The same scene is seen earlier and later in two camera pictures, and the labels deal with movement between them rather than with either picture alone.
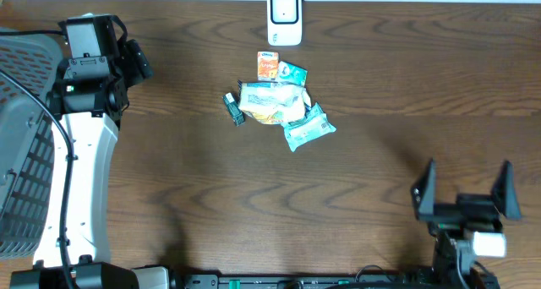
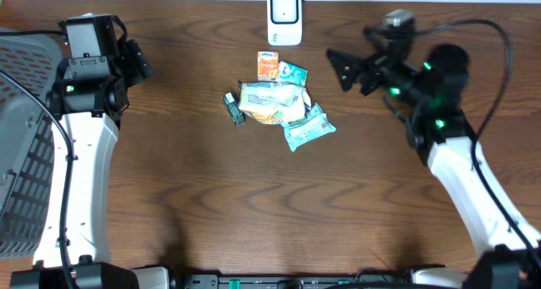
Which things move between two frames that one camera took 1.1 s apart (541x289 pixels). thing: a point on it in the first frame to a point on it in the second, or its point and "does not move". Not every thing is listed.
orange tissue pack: [268, 65] does not move
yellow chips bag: [272, 102] does not move
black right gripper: [472, 210] to [349, 62]
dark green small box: [234, 109] does not move
